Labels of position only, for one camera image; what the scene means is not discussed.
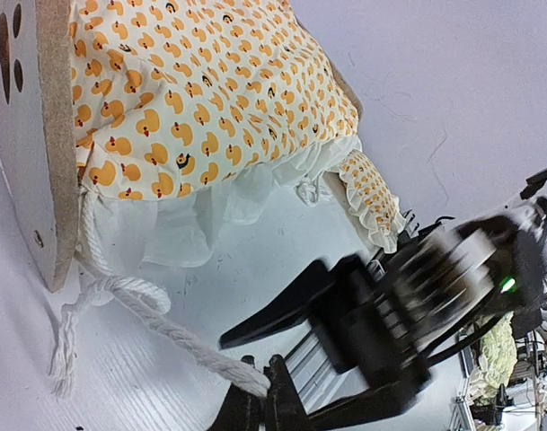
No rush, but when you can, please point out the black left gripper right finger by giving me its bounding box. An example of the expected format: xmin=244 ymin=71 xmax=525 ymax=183
xmin=263 ymin=355 xmax=314 ymax=431

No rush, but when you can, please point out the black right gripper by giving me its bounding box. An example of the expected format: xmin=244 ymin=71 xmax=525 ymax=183
xmin=308 ymin=215 xmax=543 ymax=430

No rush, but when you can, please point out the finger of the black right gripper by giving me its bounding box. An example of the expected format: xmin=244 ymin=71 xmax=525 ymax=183
xmin=219 ymin=259 xmax=345 ymax=348

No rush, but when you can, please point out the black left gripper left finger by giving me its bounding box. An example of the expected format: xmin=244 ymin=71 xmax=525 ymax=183
xmin=207 ymin=384 xmax=261 ymax=431

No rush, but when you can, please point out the duck print ruffled cushion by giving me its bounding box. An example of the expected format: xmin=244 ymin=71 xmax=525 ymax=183
xmin=69 ymin=1 xmax=361 ymax=272

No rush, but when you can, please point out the wooden pet bed frame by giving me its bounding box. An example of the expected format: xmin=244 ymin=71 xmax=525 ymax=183
xmin=0 ymin=1 xmax=359 ymax=292

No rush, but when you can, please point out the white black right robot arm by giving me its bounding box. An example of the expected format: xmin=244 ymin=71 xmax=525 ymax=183
xmin=212 ymin=169 xmax=547 ymax=430

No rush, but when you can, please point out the small duck print pillow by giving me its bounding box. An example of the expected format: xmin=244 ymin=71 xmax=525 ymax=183
xmin=337 ymin=149 xmax=406 ymax=254

